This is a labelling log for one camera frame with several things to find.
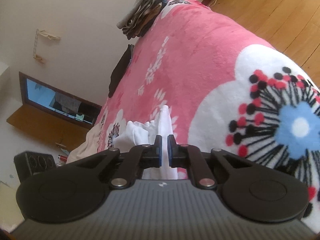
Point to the black folded garment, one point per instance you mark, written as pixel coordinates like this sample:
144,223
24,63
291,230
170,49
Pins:
120,72

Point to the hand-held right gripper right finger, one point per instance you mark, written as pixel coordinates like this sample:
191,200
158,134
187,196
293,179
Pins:
171,155

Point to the red bottle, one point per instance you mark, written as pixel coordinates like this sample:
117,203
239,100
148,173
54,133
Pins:
62,158

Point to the wooden door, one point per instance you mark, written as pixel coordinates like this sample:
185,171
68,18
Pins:
37,125

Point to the cream garment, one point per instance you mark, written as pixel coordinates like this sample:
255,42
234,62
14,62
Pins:
85,142

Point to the wooden door frame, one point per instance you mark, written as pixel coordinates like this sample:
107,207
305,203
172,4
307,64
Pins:
23,90

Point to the pink floral blanket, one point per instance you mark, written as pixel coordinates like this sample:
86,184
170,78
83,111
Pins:
200,67

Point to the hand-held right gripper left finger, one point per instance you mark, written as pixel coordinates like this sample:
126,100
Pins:
158,155

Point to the stack of folded clothes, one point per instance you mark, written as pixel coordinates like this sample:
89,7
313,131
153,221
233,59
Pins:
142,15

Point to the white button shirt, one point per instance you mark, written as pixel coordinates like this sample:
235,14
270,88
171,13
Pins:
165,125

